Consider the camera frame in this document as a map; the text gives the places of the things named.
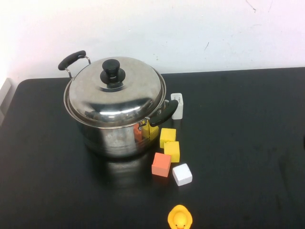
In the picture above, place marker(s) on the orange foam cube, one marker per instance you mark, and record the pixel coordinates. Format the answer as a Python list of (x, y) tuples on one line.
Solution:
[(160, 165)]

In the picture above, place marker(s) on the white foam cube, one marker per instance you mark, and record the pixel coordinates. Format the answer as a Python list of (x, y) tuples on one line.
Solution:
[(182, 174)]

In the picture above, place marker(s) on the grey wall trunking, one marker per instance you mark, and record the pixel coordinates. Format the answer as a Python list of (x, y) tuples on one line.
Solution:
[(3, 95)]

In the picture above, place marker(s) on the yellow foam cube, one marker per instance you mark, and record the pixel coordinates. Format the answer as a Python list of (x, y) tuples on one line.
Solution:
[(172, 150), (167, 134)]

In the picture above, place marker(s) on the yellow rubber duck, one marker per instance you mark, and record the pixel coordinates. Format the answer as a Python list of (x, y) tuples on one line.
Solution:
[(179, 218)]

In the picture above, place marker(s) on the white charger block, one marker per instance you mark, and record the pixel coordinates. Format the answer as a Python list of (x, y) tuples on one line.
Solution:
[(178, 113)]

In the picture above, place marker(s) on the steel lid with black knob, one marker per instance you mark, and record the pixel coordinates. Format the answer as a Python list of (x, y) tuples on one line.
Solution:
[(119, 102)]

